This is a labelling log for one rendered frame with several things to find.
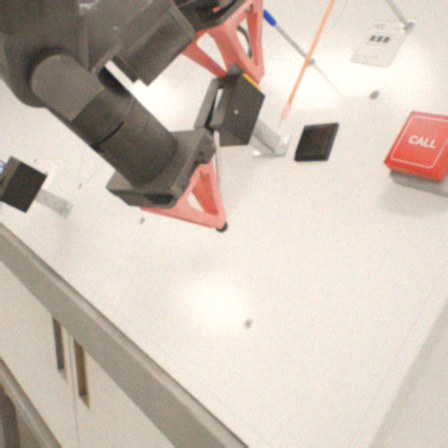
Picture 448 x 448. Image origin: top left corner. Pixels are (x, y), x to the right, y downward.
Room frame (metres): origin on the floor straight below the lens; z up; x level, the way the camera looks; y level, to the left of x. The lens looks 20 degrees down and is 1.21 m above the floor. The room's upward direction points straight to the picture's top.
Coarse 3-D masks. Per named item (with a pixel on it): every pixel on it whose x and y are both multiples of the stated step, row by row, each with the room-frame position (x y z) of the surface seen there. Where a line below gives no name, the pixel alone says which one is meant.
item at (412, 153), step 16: (416, 112) 0.48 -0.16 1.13; (416, 128) 0.47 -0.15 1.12; (432, 128) 0.46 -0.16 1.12; (400, 144) 0.47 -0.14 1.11; (416, 144) 0.46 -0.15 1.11; (432, 144) 0.45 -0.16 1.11; (384, 160) 0.47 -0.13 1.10; (400, 160) 0.46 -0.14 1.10; (416, 160) 0.45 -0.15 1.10; (432, 160) 0.44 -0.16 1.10; (416, 176) 0.45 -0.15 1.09; (432, 176) 0.44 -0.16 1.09
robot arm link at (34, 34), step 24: (0, 0) 0.37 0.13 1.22; (24, 0) 0.38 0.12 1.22; (48, 0) 0.39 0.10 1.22; (72, 0) 0.40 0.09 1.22; (0, 24) 0.38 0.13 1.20; (24, 24) 0.39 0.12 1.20; (48, 24) 0.40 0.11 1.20; (72, 24) 0.41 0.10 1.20; (0, 48) 0.39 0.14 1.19; (24, 48) 0.39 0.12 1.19; (48, 48) 0.41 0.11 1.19; (72, 48) 0.42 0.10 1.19; (0, 72) 0.41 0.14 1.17; (24, 72) 0.40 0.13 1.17; (24, 96) 0.41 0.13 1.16
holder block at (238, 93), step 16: (224, 80) 0.59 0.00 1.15; (240, 80) 0.58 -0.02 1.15; (208, 96) 0.60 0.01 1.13; (224, 96) 0.58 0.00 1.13; (240, 96) 0.58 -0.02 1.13; (256, 96) 0.59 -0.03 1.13; (208, 112) 0.58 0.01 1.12; (224, 112) 0.56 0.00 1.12; (240, 112) 0.57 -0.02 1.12; (256, 112) 0.59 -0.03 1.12; (208, 128) 0.58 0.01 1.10; (224, 128) 0.56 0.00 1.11; (240, 128) 0.57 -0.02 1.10; (224, 144) 0.59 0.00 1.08; (240, 144) 0.58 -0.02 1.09
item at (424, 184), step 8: (392, 176) 0.48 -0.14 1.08; (400, 176) 0.47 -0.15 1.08; (408, 176) 0.47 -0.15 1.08; (408, 184) 0.47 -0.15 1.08; (416, 184) 0.46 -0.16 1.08; (424, 184) 0.45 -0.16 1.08; (432, 184) 0.45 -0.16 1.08; (440, 184) 0.44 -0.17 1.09; (432, 192) 0.46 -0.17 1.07; (440, 192) 0.45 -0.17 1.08
